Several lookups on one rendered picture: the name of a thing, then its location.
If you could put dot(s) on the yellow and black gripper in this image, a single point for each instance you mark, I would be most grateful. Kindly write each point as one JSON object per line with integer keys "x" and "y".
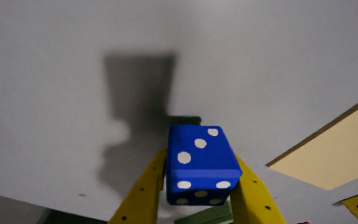
{"x": 251, "y": 201}

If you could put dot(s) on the dark blue die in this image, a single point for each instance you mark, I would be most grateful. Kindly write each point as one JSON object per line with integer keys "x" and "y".
{"x": 201, "y": 168}

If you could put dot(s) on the tan flat mat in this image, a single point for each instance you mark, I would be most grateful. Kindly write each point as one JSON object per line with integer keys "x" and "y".
{"x": 328, "y": 158}

